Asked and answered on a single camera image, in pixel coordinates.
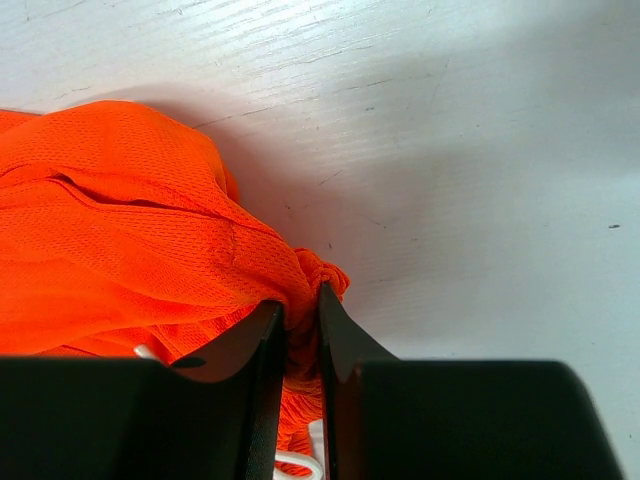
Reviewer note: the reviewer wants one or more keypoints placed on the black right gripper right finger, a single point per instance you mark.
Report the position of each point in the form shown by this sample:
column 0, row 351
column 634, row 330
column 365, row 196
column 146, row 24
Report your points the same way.
column 387, row 418

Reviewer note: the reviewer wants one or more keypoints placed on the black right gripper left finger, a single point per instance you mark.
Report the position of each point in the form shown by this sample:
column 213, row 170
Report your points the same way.
column 210, row 415

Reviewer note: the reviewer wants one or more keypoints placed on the orange mesh shorts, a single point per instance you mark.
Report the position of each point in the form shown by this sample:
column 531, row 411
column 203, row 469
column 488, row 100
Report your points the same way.
column 121, row 226

